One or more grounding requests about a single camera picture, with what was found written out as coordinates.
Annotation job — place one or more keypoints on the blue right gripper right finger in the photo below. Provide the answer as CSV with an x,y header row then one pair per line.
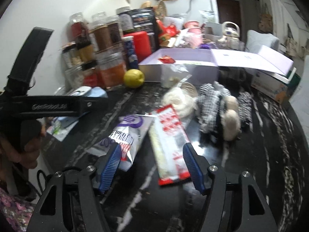
x,y
196,169

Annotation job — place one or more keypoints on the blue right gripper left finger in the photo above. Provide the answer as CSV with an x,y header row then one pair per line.
x,y
107,167

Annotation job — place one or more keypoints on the purple white snack bag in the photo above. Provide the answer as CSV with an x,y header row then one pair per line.
x,y
129,134

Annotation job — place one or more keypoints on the red white snack packet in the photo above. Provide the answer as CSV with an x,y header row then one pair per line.
x,y
167,137

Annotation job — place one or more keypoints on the clear bag of white discs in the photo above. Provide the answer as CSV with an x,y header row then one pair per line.
x,y
183,99

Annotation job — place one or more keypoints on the black white gingham cloth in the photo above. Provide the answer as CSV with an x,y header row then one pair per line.
x,y
221,112

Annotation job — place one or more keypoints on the clear bag with nuts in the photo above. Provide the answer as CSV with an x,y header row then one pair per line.
x,y
173,74

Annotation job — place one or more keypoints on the red candy wrapper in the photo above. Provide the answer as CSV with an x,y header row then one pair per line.
x,y
166,60

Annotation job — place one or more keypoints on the person's left hand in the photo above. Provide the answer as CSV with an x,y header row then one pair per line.
x,y
28,158

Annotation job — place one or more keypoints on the light blue case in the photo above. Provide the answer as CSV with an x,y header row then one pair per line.
x,y
68,120

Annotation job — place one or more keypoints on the white round-button device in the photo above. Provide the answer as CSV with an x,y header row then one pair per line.
x,y
80,91

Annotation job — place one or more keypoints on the yellow-green pear fruit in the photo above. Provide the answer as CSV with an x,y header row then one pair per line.
x,y
133,78

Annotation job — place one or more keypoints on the lavender open gift box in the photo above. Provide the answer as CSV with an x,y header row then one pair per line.
x,y
204,64

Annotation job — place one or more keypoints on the orange-filled clear jar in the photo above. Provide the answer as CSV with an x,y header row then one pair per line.
x,y
112,68

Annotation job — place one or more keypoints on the blue tablet tube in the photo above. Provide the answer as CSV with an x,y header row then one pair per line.
x,y
130,52

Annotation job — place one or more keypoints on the red-filled clear jar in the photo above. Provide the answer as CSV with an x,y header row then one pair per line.
x,y
79,30

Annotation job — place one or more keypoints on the red plastic canister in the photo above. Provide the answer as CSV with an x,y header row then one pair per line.
x,y
142,45

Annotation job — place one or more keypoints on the white mask box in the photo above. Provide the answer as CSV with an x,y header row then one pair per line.
x,y
279,88

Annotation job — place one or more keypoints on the brown-filled clear jar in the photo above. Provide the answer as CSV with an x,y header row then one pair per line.
x,y
100,33

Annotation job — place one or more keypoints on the pink cup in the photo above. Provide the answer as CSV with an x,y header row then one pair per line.
x,y
194,34

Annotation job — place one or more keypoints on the white ceramic teapot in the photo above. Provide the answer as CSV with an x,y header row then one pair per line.
x,y
230,37

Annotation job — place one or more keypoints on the red snack pouch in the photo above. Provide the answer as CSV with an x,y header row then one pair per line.
x,y
165,33

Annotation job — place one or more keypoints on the light blue quilted cushion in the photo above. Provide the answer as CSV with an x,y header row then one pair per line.
x,y
255,40

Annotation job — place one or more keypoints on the dark labelled jar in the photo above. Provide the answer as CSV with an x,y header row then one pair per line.
x,y
125,19

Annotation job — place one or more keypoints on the black coffee bag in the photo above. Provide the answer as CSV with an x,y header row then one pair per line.
x,y
143,20

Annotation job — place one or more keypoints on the white board sheet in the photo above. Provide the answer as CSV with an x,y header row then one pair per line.
x,y
107,6

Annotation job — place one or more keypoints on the white mini fridge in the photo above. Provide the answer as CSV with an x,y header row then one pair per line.
x,y
191,8

